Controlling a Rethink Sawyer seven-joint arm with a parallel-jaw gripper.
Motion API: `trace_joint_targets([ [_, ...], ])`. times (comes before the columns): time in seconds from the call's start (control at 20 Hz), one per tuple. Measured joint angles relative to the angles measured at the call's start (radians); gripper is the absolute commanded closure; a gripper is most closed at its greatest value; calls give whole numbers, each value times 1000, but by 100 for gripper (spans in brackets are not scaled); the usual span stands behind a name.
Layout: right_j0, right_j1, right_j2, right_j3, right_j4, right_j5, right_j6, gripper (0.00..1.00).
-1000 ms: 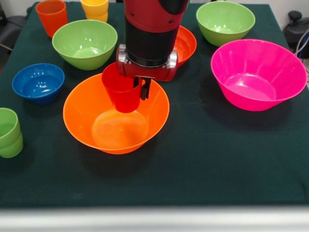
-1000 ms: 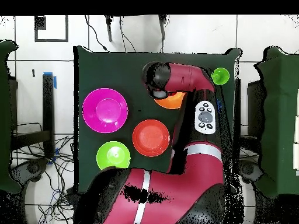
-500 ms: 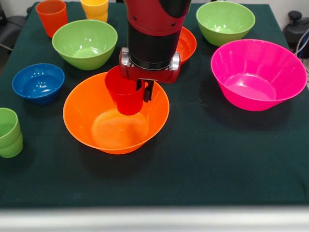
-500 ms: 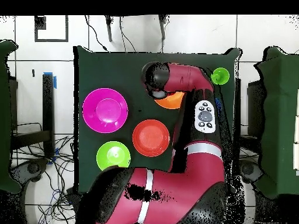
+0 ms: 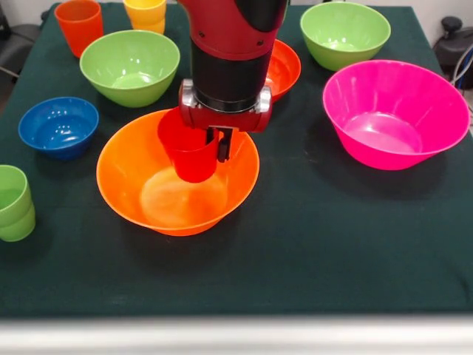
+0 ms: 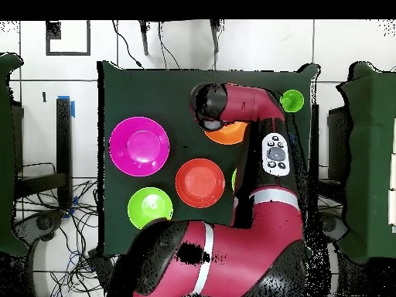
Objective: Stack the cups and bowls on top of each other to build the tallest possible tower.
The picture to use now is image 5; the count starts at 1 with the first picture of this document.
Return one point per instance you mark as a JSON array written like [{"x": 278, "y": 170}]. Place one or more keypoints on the red-orange plastic bowl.
[{"x": 286, "y": 70}]

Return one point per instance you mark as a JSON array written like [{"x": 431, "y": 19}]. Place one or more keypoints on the yellow plastic cup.
[
  {"x": 144, "y": 11},
  {"x": 153, "y": 27}
]

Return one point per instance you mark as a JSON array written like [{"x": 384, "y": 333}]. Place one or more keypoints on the green plastic bowl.
[
  {"x": 111, "y": 55},
  {"x": 343, "y": 29}
]

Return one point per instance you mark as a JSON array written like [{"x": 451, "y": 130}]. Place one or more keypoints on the red plastic cup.
[{"x": 192, "y": 162}]

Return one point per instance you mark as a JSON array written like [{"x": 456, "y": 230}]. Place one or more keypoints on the dark green table cloth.
[{"x": 332, "y": 240}]

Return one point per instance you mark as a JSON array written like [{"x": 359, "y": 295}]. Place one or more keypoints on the small blue plastic bowl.
[{"x": 55, "y": 125}]

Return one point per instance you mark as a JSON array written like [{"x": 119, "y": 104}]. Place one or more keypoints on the large pink plastic bowl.
[{"x": 391, "y": 111}]

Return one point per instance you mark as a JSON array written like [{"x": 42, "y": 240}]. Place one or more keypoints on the large orange plastic bowl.
[{"x": 122, "y": 177}]

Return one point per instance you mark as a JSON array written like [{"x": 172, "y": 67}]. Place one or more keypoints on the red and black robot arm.
[{"x": 229, "y": 44}]

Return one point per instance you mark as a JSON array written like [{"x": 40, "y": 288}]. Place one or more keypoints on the orange-red plastic cup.
[{"x": 79, "y": 29}]

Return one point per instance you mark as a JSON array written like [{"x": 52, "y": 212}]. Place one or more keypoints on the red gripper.
[{"x": 229, "y": 120}]

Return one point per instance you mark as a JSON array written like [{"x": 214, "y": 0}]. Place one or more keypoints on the green plastic cup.
[
  {"x": 18, "y": 231},
  {"x": 15, "y": 192}
]

